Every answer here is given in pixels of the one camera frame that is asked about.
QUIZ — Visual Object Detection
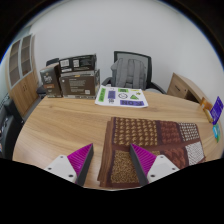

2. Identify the purple box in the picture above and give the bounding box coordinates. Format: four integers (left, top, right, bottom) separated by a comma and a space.
209, 96, 224, 126

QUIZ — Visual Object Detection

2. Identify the black leather sofa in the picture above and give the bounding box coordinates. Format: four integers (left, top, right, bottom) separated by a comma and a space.
0, 98, 24, 160

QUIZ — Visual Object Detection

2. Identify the small yellow white box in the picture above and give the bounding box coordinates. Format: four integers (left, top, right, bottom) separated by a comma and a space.
203, 108, 215, 124

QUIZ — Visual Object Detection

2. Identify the brown patterned towel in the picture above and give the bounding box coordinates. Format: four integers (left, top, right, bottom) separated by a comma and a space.
97, 116, 206, 188

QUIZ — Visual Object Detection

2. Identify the flat dark cardboard box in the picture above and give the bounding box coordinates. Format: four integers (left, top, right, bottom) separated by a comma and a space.
59, 53, 98, 74

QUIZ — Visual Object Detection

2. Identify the grey backpack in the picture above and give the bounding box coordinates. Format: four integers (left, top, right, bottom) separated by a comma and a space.
110, 58, 148, 90

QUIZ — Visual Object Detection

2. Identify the small dark cardboard box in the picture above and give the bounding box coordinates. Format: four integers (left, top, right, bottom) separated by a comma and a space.
39, 62, 63, 99

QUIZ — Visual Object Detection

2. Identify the orange box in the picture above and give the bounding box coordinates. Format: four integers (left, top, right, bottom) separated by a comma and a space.
199, 97, 213, 113

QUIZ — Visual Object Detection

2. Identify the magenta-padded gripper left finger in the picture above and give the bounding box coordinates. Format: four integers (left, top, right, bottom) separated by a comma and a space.
43, 143, 95, 187

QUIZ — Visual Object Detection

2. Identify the large dark cardboard box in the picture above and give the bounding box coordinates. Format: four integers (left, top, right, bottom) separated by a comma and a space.
58, 69, 101, 100

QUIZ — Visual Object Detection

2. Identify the teal box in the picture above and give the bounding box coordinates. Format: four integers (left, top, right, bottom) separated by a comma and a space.
212, 123, 222, 144

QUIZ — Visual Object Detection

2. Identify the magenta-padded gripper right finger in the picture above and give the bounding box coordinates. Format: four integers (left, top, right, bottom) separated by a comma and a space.
129, 143, 180, 186

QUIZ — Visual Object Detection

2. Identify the wooden shelf cabinet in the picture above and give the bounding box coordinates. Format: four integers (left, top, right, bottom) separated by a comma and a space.
5, 33, 40, 118

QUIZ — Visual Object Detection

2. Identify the white printed paper sheet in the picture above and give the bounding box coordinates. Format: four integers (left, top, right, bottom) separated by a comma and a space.
94, 85, 150, 109

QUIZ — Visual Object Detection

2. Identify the wooden side desk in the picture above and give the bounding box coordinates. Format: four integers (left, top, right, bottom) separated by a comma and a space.
166, 72, 208, 104

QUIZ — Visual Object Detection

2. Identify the black mesh office chair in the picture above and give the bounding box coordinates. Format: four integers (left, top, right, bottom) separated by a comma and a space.
101, 50, 167, 95

